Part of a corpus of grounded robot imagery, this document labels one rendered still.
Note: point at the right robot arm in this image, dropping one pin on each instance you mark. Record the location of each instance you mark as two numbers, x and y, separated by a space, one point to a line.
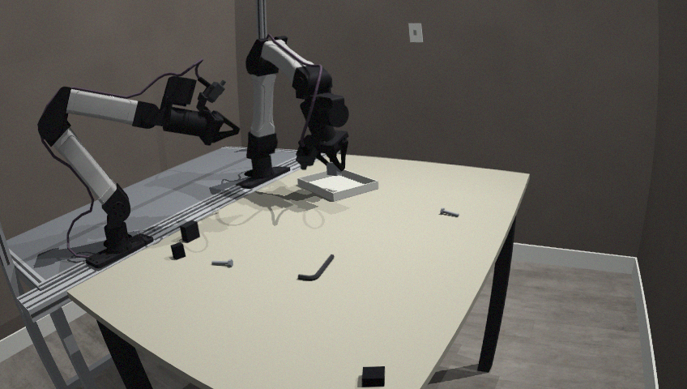
55 129

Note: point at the grey metal bolt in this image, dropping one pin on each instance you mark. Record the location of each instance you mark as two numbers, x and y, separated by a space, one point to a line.
447 212
229 262

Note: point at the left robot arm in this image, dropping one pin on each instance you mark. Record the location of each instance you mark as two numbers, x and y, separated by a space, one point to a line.
328 109

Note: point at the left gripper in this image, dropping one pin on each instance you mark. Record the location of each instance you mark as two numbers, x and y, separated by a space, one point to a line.
329 137

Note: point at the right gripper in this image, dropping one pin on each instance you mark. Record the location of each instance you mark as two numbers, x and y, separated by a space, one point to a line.
205 124

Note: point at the black l-shaped hex key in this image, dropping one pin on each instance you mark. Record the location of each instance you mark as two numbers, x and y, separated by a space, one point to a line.
319 272

